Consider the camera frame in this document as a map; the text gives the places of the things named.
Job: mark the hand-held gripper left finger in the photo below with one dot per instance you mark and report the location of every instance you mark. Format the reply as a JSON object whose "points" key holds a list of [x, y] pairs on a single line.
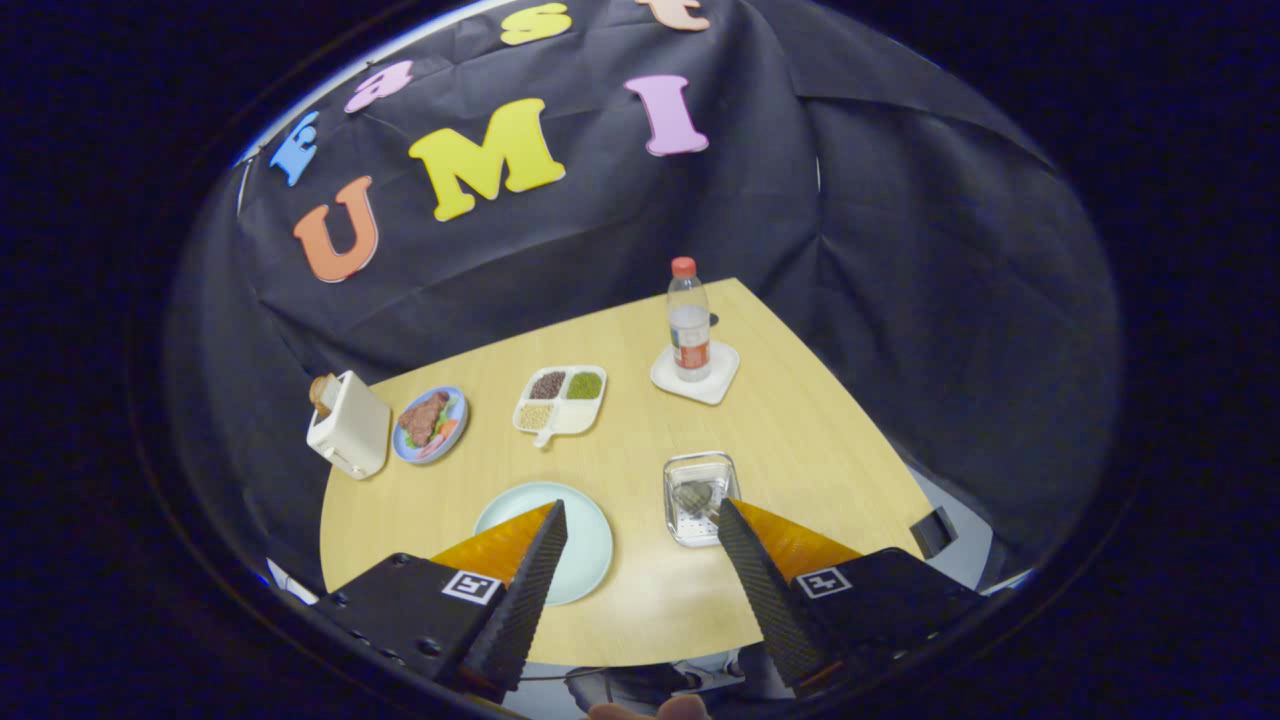
{"points": [[525, 600]]}

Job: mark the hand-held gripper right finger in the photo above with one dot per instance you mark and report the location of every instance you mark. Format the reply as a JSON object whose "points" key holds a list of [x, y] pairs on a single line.
{"points": [[770, 600]]}

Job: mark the large mint green plate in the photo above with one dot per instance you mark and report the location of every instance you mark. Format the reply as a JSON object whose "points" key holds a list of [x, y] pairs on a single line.
{"points": [[585, 550]]}

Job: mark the person's dark clothing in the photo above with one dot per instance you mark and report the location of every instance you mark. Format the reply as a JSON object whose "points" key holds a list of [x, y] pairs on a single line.
{"points": [[640, 685]]}

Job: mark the pile of pale yellow beans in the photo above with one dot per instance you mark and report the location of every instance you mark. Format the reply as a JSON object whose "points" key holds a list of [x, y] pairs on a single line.
{"points": [[535, 416]]}

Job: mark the white divided dish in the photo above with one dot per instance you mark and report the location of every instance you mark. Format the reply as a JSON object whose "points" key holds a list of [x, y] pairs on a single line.
{"points": [[580, 416]]}

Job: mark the small blue plate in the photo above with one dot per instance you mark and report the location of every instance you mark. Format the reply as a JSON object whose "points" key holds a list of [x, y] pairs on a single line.
{"points": [[461, 408]]}

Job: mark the brown steak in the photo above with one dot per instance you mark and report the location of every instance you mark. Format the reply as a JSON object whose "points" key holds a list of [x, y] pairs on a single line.
{"points": [[423, 418]]}

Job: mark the pile of dark brown beans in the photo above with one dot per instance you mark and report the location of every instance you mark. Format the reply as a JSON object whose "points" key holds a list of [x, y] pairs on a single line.
{"points": [[546, 385]]}

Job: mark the white square coaster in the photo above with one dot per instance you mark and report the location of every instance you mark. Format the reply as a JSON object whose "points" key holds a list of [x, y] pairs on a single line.
{"points": [[716, 386]]}

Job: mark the pile of green beans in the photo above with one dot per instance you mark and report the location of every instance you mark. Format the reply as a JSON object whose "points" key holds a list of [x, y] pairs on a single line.
{"points": [[584, 385]]}

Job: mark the white panel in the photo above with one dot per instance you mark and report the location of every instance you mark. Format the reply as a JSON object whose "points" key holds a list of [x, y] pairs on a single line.
{"points": [[290, 582]]}

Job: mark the cream white toaster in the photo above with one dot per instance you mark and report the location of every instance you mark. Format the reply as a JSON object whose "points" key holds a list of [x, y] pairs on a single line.
{"points": [[355, 430]]}

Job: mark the clear red-capped water bottle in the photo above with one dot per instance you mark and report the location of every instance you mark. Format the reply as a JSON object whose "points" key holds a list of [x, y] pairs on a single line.
{"points": [[688, 330]]}

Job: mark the brown toast slice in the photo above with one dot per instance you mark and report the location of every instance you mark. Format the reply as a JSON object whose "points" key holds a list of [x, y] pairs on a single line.
{"points": [[322, 393]]}

